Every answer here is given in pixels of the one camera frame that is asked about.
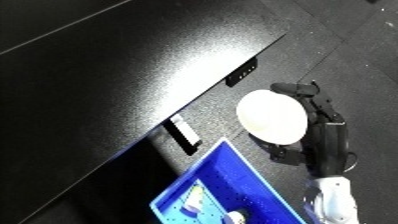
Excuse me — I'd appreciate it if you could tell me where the white paper cup green band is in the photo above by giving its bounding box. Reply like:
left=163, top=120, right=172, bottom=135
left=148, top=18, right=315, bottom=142
left=220, top=209, right=251, bottom=224
left=179, top=186, right=210, bottom=214
left=234, top=89, right=311, bottom=146

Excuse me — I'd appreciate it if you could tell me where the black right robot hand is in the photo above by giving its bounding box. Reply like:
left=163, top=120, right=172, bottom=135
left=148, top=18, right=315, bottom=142
left=268, top=81, right=358, bottom=178

